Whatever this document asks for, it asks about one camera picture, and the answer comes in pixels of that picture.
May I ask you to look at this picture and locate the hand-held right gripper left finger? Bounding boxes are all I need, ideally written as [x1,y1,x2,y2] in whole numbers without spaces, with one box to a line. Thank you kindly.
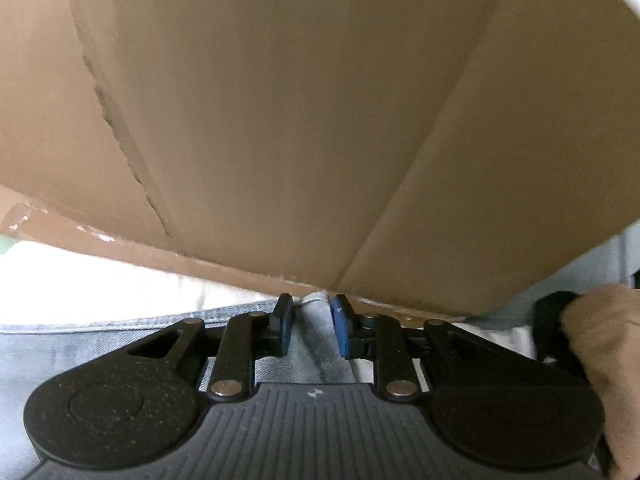
[114,293,296,404]

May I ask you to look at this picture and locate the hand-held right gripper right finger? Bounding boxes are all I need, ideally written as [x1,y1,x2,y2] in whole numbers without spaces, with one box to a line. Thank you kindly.
[330,293,507,404]

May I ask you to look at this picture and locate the light blue denim jeans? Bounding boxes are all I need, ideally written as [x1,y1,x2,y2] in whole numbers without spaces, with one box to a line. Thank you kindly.
[0,292,366,476]

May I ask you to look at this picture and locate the cream printed bedsheet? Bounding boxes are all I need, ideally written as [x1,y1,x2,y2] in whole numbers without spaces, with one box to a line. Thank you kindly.
[0,239,312,335]

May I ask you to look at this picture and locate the brown cardboard box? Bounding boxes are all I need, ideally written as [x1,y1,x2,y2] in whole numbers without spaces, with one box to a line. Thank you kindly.
[0,0,640,322]

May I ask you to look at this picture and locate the brown cloth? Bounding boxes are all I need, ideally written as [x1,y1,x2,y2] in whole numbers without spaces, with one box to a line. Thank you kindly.
[559,283,640,480]

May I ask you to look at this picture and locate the black strap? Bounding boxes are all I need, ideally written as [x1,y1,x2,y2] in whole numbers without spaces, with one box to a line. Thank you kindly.
[532,291,585,377]

